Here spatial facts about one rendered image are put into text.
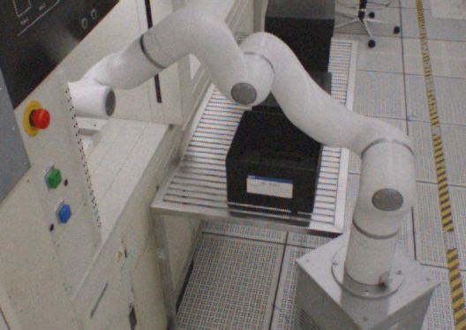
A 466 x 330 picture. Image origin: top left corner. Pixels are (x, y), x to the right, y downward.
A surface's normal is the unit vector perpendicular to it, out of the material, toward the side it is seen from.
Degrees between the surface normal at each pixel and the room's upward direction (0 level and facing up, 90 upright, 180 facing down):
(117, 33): 90
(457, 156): 0
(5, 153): 90
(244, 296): 0
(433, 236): 0
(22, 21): 90
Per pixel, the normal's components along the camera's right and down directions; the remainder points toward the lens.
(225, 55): -0.50, -0.17
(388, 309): -0.02, -0.79
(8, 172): 0.98, 0.11
